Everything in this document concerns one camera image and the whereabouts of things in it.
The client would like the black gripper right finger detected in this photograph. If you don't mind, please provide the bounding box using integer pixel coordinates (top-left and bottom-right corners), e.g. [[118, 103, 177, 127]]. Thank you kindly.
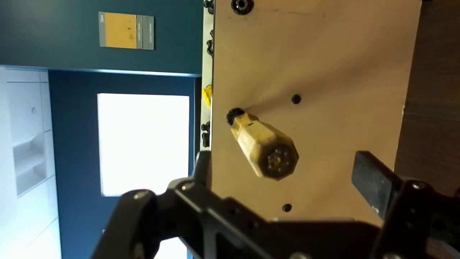
[[350, 150, 460, 259]]

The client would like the white shelf unit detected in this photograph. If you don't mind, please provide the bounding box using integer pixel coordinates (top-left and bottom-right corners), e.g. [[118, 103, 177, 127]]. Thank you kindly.
[[0, 67, 63, 259]]

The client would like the blue door with window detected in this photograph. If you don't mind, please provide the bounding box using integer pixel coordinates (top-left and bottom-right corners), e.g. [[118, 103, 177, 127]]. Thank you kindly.
[[47, 71, 200, 259]]

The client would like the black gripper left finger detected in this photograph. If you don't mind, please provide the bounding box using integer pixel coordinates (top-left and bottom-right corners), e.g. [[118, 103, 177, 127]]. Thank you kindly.
[[92, 150, 274, 259]]

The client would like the yellow grey wall sign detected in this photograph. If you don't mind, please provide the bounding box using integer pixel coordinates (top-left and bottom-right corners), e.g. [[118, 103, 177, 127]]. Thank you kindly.
[[97, 11, 156, 52]]

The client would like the wooden foosball table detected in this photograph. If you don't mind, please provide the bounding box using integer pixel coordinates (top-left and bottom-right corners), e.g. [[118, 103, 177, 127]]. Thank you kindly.
[[198, 0, 425, 228]]

